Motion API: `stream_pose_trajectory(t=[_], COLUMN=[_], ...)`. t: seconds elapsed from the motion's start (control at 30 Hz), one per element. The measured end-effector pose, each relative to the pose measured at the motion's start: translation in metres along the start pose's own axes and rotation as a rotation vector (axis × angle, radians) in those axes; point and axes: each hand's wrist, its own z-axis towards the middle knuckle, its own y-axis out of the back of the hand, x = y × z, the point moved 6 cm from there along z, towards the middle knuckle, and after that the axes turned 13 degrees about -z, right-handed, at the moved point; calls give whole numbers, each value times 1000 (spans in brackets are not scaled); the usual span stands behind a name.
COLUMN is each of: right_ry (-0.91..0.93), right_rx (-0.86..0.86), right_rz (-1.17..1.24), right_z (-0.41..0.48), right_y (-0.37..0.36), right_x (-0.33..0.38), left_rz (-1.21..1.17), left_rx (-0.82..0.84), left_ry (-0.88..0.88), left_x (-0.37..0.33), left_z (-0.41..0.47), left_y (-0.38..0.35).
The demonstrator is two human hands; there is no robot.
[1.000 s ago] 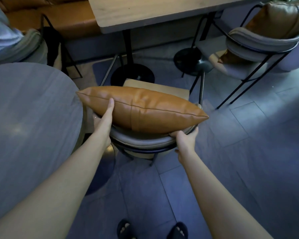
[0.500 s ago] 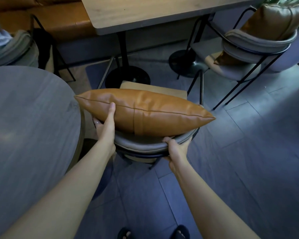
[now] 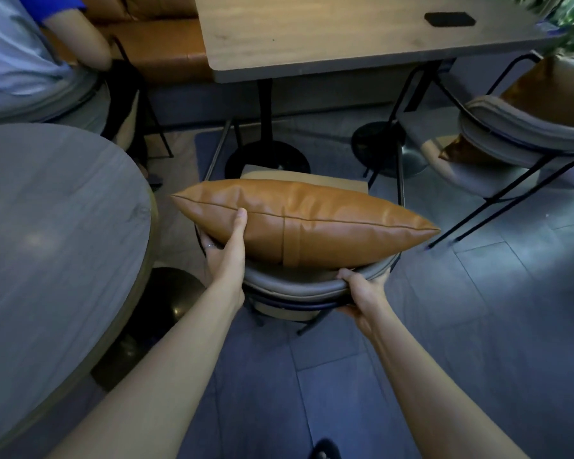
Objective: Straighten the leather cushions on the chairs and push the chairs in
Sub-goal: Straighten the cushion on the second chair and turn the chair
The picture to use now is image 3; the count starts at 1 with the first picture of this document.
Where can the person's right thumb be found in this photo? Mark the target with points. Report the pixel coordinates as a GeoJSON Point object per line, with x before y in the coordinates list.
{"type": "Point", "coordinates": [347, 311]}

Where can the black phone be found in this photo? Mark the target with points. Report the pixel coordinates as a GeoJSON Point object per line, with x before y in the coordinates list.
{"type": "Point", "coordinates": [449, 19]}

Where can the black metal chair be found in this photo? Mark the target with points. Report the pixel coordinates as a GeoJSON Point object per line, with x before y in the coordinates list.
{"type": "Point", "coordinates": [129, 100]}

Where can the person's left thumb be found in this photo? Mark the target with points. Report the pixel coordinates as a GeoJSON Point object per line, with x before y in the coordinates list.
{"type": "Point", "coordinates": [237, 229]}

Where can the round grey wooden table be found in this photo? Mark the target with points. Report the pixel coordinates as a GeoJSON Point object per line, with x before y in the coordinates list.
{"type": "Point", "coordinates": [52, 262]}

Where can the rectangular wooden table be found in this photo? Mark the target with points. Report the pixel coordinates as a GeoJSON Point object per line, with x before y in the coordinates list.
{"type": "Point", "coordinates": [354, 33]}

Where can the green potted plant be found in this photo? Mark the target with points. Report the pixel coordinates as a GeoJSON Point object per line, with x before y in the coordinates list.
{"type": "Point", "coordinates": [569, 19]}

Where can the person's left forearm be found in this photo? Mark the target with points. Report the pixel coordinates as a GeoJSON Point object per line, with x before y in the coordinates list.
{"type": "Point", "coordinates": [162, 377]}

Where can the person's left hand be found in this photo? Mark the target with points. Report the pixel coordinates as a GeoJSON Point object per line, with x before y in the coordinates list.
{"type": "Point", "coordinates": [229, 272]}

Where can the person's right forearm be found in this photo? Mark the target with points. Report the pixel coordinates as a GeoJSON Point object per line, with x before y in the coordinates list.
{"type": "Point", "coordinates": [430, 391]}

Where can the person's right hand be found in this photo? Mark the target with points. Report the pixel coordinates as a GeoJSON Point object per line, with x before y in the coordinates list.
{"type": "Point", "coordinates": [366, 301]}

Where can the brown leather bench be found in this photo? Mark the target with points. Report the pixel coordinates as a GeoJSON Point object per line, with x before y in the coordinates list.
{"type": "Point", "coordinates": [162, 42]}

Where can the grey padded black-frame chair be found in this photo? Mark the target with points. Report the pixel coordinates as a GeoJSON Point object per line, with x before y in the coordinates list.
{"type": "Point", "coordinates": [507, 133]}
{"type": "Point", "coordinates": [292, 281]}

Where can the person's dark shoe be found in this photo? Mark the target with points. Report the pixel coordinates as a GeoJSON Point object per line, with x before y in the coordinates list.
{"type": "Point", "coordinates": [325, 449]}

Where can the brown leather cushion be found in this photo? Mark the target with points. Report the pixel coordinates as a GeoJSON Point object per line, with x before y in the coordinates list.
{"type": "Point", "coordinates": [550, 85]}
{"type": "Point", "coordinates": [315, 219]}

